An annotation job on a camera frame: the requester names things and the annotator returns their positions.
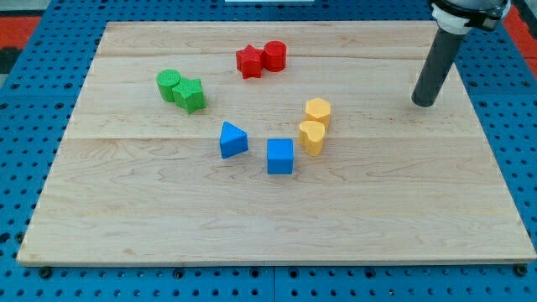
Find light wooden board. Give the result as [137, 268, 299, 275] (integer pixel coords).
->
[18, 21, 536, 267]

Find yellow heart block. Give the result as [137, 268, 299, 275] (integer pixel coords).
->
[299, 120, 326, 157]

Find red star block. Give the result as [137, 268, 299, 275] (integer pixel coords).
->
[236, 44, 263, 80]

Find red cylinder block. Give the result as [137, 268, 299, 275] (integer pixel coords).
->
[263, 40, 287, 72]

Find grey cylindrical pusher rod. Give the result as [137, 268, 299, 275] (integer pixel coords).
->
[411, 28, 465, 107]

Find blue cube block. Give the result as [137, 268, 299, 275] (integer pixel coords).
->
[267, 138, 295, 174]

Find green cylinder block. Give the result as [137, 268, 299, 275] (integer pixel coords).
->
[155, 69, 181, 102]

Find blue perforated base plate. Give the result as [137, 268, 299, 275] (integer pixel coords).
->
[1, 0, 536, 301]

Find blue triangle block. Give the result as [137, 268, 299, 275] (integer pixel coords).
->
[219, 121, 248, 159]

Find green star block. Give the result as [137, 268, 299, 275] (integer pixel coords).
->
[172, 78, 206, 114]

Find yellow hexagon block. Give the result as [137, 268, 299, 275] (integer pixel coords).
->
[305, 98, 331, 128]

